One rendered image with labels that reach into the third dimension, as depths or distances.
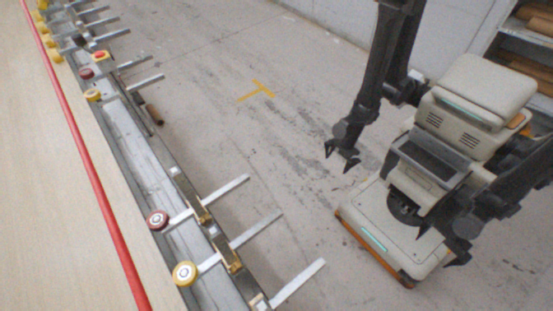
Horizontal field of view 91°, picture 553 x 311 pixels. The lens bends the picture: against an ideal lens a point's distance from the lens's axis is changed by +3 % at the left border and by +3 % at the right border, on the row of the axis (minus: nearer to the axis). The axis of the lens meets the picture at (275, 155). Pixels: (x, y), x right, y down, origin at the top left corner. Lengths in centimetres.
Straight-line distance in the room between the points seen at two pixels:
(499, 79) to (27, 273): 160
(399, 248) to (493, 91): 108
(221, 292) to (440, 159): 101
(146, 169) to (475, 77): 155
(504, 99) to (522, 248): 164
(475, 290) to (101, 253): 201
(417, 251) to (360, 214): 36
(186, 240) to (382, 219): 114
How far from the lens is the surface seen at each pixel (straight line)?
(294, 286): 102
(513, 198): 83
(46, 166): 162
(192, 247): 138
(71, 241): 130
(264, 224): 110
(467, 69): 97
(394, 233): 179
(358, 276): 195
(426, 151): 115
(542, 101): 263
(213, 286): 130
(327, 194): 214
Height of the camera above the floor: 185
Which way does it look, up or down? 52 degrees down
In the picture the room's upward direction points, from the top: 5 degrees counter-clockwise
